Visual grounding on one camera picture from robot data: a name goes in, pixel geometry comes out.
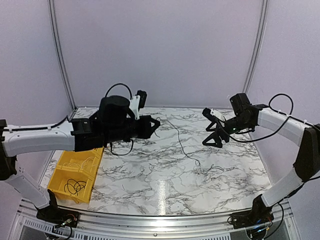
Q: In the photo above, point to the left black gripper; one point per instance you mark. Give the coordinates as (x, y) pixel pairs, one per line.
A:
(146, 131)

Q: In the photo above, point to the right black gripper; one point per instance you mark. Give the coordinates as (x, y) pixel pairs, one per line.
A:
(214, 136)

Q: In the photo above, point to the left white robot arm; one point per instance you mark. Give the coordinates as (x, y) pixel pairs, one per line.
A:
(16, 140)

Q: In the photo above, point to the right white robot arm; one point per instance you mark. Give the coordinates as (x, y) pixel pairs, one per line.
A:
(306, 136)

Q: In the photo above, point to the yellow bin middle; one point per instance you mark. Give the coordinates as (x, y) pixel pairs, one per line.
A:
(83, 161)

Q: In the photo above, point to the yellow bin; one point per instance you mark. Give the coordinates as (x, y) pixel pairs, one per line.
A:
(69, 184)
(83, 161)

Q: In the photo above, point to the yellow bin near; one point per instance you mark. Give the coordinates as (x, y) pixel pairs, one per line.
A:
(69, 184)

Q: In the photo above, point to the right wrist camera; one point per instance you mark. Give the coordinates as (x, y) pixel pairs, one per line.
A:
(213, 115)

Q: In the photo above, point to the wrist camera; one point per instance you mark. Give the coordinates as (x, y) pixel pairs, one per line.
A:
(137, 102)
(213, 115)

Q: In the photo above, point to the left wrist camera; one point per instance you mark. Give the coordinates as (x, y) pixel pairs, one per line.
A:
(137, 102)

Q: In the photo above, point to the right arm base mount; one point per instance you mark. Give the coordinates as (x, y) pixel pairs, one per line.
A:
(255, 228)

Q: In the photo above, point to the front aluminium rail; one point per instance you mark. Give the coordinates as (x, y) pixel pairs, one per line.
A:
(107, 226)

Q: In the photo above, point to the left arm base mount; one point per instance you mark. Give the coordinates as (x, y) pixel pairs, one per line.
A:
(63, 223)

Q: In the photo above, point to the right aluminium frame post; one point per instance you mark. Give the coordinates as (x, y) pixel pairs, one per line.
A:
(257, 45)

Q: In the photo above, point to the aluminium frame post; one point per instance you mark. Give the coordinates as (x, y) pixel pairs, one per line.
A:
(257, 45)
(59, 54)

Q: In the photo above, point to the left aluminium frame post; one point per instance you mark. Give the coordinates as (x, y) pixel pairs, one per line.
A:
(59, 54)

